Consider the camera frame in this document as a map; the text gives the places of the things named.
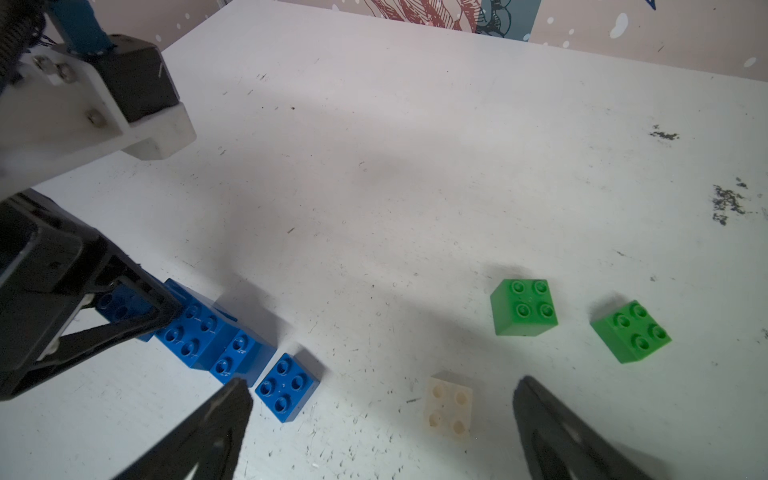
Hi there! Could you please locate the white small lego brick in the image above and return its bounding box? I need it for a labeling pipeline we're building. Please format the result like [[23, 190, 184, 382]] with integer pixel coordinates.
[[423, 371, 474, 441]]

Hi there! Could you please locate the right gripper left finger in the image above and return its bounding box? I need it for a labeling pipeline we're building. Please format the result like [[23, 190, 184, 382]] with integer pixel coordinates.
[[117, 379, 253, 479]]

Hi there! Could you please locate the blue small lego brick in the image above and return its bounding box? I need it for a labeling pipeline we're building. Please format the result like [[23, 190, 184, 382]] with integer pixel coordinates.
[[95, 284, 154, 323], [255, 353, 320, 423]]

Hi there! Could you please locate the green small lego brick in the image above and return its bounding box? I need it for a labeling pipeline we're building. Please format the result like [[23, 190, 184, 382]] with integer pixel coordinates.
[[590, 300, 672, 364], [490, 279, 558, 337]]

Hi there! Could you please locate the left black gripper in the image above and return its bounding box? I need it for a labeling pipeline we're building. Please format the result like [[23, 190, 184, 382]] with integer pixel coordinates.
[[1, 189, 181, 399]]

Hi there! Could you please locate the blue long lego brick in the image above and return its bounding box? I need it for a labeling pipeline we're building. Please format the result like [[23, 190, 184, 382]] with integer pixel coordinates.
[[155, 279, 276, 387]]

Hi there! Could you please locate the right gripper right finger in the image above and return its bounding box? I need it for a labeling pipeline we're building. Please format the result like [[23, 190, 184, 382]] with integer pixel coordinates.
[[513, 376, 649, 479]]

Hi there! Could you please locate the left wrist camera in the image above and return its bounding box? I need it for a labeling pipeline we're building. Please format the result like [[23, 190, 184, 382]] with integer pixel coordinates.
[[1, 35, 196, 198]]

